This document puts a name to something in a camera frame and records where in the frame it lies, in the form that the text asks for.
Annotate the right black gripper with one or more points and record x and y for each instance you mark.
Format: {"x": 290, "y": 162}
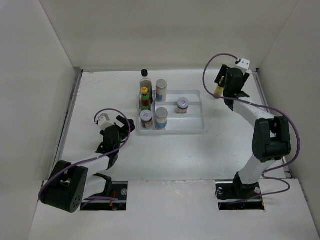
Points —
{"x": 222, "y": 72}

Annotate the white divided plastic tray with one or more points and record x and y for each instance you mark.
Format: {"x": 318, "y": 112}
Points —
{"x": 192, "y": 122}

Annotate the white lid dark sauce jar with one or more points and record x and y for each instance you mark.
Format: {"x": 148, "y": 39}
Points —
{"x": 146, "y": 118}

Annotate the metal table rail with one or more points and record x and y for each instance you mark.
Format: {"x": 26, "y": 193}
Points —
{"x": 68, "y": 116}
{"x": 262, "y": 96}

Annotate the black cap soy sauce bottle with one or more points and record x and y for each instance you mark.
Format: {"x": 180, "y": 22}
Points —
{"x": 146, "y": 82}

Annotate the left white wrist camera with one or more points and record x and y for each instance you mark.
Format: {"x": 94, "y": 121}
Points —
{"x": 103, "y": 121}

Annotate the left metal table rail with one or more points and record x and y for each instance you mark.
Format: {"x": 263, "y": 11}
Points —
{"x": 68, "y": 116}

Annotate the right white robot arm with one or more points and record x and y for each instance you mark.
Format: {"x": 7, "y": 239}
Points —
{"x": 271, "y": 134}

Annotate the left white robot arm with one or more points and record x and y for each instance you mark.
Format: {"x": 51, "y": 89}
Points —
{"x": 75, "y": 186}

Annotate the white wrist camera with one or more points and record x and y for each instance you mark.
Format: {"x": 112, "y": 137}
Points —
{"x": 103, "y": 121}
{"x": 243, "y": 64}

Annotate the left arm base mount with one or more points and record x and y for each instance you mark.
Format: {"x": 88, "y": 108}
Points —
{"x": 101, "y": 193}

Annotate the white lid brown sauce jar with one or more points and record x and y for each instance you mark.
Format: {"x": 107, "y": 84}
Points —
{"x": 182, "y": 105}

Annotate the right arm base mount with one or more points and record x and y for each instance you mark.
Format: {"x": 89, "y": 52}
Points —
{"x": 231, "y": 199}

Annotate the right metal table rail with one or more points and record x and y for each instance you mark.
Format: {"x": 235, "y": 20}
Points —
{"x": 262, "y": 96}

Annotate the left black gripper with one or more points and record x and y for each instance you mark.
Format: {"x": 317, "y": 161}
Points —
{"x": 124, "y": 129}

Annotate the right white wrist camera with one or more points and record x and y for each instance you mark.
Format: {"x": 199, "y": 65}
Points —
{"x": 243, "y": 64}

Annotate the grey cap white shaker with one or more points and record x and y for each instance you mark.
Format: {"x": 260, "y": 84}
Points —
{"x": 161, "y": 90}

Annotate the small yellow oil bottle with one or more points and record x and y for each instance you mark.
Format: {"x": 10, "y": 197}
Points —
{"x": 219, "y": 88}

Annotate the yellow cap chili sauce bottle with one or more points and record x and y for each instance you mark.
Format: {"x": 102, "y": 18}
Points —
{"x": 145, "y": 100}

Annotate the white flip cap shaker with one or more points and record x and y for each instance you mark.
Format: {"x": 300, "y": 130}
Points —
{"x": 161, "y": 118}

